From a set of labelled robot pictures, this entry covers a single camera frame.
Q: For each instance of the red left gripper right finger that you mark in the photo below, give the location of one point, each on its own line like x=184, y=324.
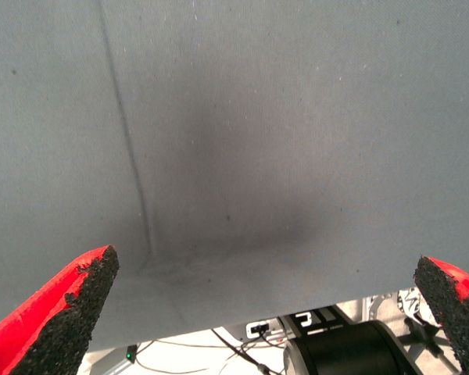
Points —
x=461, y=312

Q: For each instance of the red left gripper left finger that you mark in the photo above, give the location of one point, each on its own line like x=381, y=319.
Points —
x=43, y=332

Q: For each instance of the black cylinder robot base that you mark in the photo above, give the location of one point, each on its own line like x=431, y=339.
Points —
x=348, y=351

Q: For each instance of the black stand legs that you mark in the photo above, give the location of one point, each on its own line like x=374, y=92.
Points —
x=414, y=328

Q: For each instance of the white black patterned object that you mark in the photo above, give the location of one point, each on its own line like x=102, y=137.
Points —
x=410, y=302

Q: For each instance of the aluminium table leg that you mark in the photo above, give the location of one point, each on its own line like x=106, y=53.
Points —
x=115, y=367

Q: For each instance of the small black device green light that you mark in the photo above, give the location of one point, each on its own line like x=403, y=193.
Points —
x=131, y=353

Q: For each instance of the silver box with port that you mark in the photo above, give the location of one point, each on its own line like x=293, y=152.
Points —
x=250, y=330

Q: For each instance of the dark grey table cloth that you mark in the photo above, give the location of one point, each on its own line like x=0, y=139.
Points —
x=258, y=117

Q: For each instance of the black metal frame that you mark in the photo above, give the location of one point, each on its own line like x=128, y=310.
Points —
x=328, y=317

